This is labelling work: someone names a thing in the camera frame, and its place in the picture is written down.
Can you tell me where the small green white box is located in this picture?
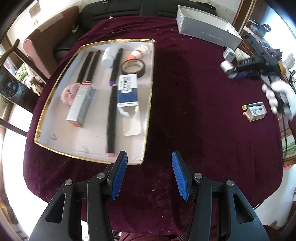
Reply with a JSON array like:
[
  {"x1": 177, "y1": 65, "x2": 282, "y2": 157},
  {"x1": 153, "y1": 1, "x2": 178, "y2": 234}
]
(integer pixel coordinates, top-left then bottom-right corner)
[{"x1": 242, "y1": 102, "x2": 267, "y2": 122}]

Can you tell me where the black marker purple band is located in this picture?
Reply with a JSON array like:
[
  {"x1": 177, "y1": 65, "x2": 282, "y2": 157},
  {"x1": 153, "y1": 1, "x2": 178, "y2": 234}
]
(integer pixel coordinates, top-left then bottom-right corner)
[{"x1": 106, "y1": 48, "x2": 123, "y2": 157}]

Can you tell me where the grey silver carton box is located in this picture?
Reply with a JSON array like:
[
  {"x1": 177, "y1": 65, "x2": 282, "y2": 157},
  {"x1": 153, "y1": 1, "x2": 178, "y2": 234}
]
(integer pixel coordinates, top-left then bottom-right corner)
[{"x1": 66, "y1": 81, "x2": 95, "y2": 128}]

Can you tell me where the pink fluffy puff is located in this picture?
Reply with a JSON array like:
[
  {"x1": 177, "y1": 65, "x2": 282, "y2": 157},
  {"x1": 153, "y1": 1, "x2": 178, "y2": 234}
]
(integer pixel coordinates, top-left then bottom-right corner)
[{"x1": 61, "y1": 83, "x2": 80, "y2": 105}]

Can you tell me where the blue white medicine box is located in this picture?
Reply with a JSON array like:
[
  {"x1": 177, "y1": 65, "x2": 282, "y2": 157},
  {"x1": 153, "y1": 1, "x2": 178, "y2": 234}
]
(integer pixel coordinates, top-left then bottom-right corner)
[{"x1": 117, "y1": 74, "x2": 139, "y2": 118}]

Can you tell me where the white tube orange cap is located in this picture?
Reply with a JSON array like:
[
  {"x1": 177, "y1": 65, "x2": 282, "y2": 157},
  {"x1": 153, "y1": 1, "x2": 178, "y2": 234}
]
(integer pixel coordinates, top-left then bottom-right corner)
[{"x1": 126, "y1": 45, "x2": 149, "y2": 60}]

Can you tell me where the black marker pair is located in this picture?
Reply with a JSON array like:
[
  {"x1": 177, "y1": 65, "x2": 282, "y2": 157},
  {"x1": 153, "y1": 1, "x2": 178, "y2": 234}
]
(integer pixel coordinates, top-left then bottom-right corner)
[
  {"x1": 76, "y1": 51, "x2": 93, "y2": 84},
  {"x1": 85, "y1": 50, "x2": 101, "y2": 82}
]

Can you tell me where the black tape roll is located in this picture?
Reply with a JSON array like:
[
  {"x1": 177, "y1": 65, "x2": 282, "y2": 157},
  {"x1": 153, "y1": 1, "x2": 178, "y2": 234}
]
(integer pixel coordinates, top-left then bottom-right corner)
[{"x1": 121, "y1": 59, "x2": 145, "y2": 78}]

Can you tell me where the white small bottle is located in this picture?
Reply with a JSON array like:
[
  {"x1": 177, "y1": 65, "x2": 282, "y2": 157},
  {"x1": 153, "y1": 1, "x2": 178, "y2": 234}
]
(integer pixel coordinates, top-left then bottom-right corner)
[{"x1": 101, "y1": 47, "x2": 116, "y2": 68}]

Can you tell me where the white gloved right hand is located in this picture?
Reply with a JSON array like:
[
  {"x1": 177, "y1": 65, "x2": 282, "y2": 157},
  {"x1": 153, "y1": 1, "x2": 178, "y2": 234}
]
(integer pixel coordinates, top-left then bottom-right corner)
[{"x1": 260, "y1": 75, "x2": 295, "y2": 121}]

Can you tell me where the white cream box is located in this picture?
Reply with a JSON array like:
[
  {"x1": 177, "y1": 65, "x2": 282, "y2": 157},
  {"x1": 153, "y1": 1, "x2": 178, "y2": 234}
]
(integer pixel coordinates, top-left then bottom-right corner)
[{"x1": 234, "y1": 48, "x2": 250, "y2": 61}]

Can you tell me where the small white printed box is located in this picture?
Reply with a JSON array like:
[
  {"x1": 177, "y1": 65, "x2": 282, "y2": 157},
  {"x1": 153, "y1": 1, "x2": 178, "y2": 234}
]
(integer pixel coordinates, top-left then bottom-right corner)
[{"x1": 223, "y1": 47, "x2": 236, "y2": 62}]

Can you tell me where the white cylinder jar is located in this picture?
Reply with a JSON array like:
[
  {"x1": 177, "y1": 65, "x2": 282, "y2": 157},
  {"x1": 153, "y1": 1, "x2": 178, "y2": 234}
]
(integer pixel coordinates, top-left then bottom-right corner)
[{"x1": 220, "y1": 60, "x2": 238, "y2": 79}]

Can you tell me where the maroon velvet table cloth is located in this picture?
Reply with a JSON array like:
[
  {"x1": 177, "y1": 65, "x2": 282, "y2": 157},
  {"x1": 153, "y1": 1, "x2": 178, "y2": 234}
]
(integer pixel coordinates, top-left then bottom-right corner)
[{"x1": 23, "y1": 16, "x2": 283, "y2": 235}]

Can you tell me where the grey rectangular cardboard box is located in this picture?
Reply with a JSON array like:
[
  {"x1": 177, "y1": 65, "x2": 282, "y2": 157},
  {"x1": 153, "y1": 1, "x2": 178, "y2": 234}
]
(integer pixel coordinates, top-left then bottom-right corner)
[{"x1": 176, "y1": 6, "x2": 242, "y2": 50}]

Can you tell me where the white tray gold rim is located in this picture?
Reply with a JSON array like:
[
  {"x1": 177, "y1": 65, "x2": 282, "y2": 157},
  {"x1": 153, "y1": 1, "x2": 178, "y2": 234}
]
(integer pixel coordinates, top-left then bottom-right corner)
[{"x1": 34, "y1": 39, "x2": 155, "y2": 165}]

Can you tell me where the brown padded chair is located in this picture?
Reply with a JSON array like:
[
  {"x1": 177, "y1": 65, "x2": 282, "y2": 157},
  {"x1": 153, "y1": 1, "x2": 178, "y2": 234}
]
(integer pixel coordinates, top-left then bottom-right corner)
[{"x1": 23, "y1": 6, "x2": 79, "y2": 78}]

